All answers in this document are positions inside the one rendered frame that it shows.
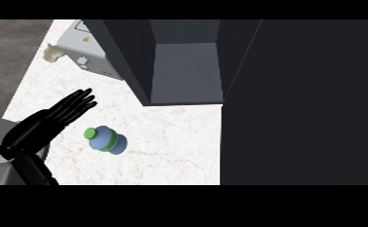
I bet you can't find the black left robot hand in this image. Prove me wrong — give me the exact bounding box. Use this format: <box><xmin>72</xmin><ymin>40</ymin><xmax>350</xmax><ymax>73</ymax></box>
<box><xmin>0</xmin><ymin>88</ymin><xmax>98</xmax><ymax>186</ymax></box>

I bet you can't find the blue water bottle green cap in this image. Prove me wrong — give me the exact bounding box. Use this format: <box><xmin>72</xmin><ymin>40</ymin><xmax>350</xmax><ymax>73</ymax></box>
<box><xmin>82</xmin><ymin>125</ymin><xmax>129</xmax><ymax>156</ymax></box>

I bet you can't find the dark grey open cabinet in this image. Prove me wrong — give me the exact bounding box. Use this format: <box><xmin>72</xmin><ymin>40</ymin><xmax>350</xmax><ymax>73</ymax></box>
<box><xmin>81</xmin><ymin>19</ymin><xmax>264</xmax><ymax>107</ymax></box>

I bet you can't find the dark grey cabinet door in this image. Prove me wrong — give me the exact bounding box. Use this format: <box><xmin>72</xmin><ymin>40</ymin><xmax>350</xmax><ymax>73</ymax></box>
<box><xmin>218</xmin><ymin>19</ymin><xmax>368</xmax><ymax>186</ymax></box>

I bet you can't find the cream white garlic bulb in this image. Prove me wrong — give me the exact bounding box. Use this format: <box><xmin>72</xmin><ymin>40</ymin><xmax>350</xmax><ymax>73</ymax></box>
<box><xmin>41</xmin><ymin>43</ymin><xmax>66</xmax><ymax>63</ymax></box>

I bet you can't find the pale grey appliance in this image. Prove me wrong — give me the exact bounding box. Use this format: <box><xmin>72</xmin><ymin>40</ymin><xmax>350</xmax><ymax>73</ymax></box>
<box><xmin>54</xmin><ymin>19</ymin><xmax>126</xmax><ymax>82</ymax></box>

